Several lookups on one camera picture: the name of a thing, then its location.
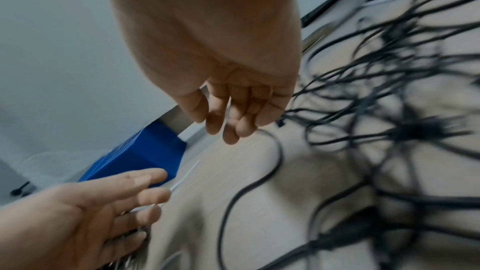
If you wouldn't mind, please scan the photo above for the light wooden table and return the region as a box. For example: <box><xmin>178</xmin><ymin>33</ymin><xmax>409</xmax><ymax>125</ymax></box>
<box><xmin>123</xmin><ymin>0</ymin><xmax>480</xmax><ymax>270</ymax></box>

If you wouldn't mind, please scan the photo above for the black cable with plug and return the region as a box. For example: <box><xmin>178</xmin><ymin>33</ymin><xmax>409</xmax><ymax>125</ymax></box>
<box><xmin>106</xmin><ymin>224</ymin><xmax>153</xmax><ymax>270</ymax></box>

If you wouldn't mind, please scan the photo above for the person's right hand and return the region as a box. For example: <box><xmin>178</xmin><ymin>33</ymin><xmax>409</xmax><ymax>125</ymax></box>
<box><xmin>101</xmin><ymin>0</ymin><xmax>303</xmax><ymax>145</ymax></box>

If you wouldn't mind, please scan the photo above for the white zip tie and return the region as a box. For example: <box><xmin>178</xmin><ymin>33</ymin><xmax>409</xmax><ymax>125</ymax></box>
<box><xmin>130</xmin><ymin>159</ymin><xmax>203</xmax><ymax>213</ymax></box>

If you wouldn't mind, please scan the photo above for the grey door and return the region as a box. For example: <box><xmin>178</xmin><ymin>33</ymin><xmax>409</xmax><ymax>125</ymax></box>
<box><xmin>0</xmin><ymin>159</ymin><xmax>43</xmax><ymax>205</ymax></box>

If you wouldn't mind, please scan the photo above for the black door handle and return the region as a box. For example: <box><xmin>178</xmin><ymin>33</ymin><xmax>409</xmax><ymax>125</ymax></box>
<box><xmin>10</xmin><ymin>181</ymin><xmax>32</xmax><ymax>197</ymax></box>

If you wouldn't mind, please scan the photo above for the pile of black cables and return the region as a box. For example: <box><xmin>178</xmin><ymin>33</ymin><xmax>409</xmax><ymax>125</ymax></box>
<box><xmin>217</xmin><ymin>0</ymin><xmax>480</xmax><ymax>270</ymax></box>

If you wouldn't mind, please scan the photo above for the blue triangular box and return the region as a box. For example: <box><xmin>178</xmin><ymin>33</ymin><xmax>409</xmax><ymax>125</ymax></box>
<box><xmin>77</xmin><ymin>120</ymin><xmax>189</xmax><ymax>188</ymax></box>

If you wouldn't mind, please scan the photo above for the person's left hand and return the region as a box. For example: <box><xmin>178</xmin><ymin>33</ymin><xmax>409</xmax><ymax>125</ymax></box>
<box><xmin>0</xmin><ymin>168</ymin><xmax>173</xmax><ymax>270</ymax></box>

